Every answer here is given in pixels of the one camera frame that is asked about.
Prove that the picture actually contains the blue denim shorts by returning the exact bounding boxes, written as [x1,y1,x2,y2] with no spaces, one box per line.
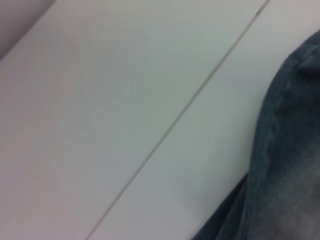
[193,29,320,240]

